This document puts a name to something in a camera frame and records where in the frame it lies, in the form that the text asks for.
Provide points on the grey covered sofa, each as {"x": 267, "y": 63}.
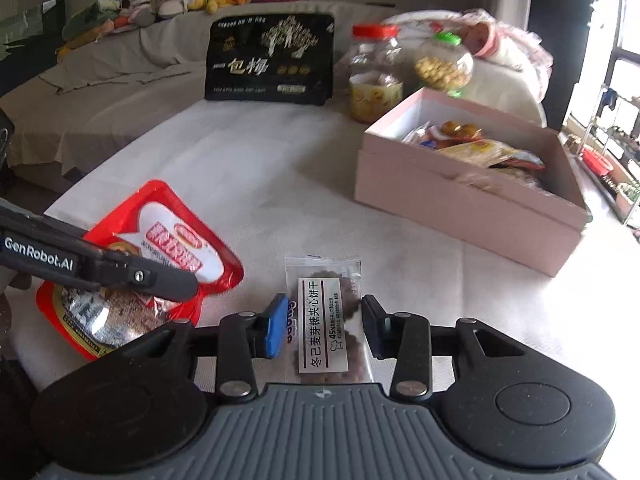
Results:
{"x": 106, "y": 94}

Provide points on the pink patterned blanket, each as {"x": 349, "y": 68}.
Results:
{"x": 487, "y": 39}

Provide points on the yellow oat bar packet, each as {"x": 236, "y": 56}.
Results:
{"x": 480, "y": 153}

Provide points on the pink cardboard box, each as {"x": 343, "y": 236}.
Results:
{"x": 537, "y": 227}

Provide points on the white metal shelf rack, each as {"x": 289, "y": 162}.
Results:
{"x": 601, "y": 128}

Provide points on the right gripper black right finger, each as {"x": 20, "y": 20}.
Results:
{"x": 378, "y": 328}

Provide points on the green lid round jar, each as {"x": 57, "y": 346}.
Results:
{"x": 444, "y": 64}

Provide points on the red snack pouch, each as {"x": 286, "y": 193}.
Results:
{"x": 155, "y": 224}

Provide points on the red lid plastic jar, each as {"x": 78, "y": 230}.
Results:
{"x": 374, "y": 85}

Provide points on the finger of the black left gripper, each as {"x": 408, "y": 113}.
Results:
{"x": 55, "y": 251}

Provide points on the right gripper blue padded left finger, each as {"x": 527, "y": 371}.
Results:
{"x": 277, "y": 325}

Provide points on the green plush toy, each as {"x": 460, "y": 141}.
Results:
{"x": 91, "y": 17}

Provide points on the black plum snack bag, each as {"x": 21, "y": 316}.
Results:
{"x": 275, "y": 57}

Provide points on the brown biscuit packet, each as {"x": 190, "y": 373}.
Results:
{"x": 325, "y": 340}

